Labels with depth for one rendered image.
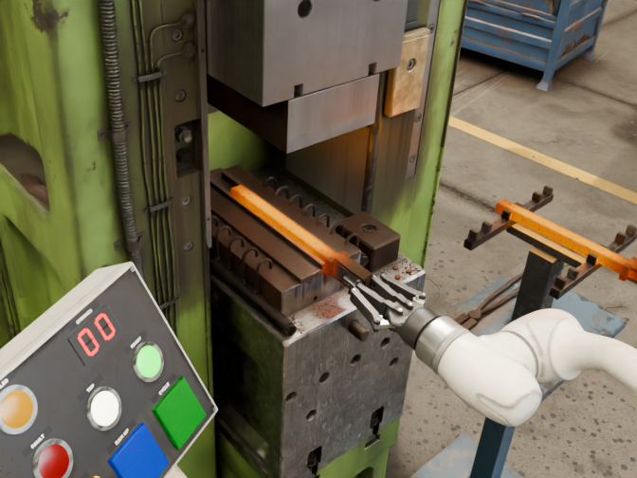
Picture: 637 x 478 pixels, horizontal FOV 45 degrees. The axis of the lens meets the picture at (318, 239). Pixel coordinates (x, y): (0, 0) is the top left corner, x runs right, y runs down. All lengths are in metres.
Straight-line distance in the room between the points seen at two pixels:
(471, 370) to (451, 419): 1.34
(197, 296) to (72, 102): 0.50
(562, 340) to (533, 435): 1.30
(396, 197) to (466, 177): 2.11
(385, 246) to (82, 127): 0.67
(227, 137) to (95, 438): 0.94
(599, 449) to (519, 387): 1.43
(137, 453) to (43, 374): 0.18
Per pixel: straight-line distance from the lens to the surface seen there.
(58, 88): 1.17
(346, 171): 1.72
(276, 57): 1.17
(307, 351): 1.46
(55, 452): 1.03
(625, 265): 1.63
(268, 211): 1.58
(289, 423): 1.58
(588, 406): 2.77
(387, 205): 1.76
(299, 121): 1.24
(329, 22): 1.22
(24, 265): 1.75
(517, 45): 5.06
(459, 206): 3.62
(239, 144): 1.85
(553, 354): 1.32
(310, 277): 1.45
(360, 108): 1.33
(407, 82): 1.59
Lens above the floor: 1.87
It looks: 35 degrees down
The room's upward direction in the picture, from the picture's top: 4 degrees clockwise
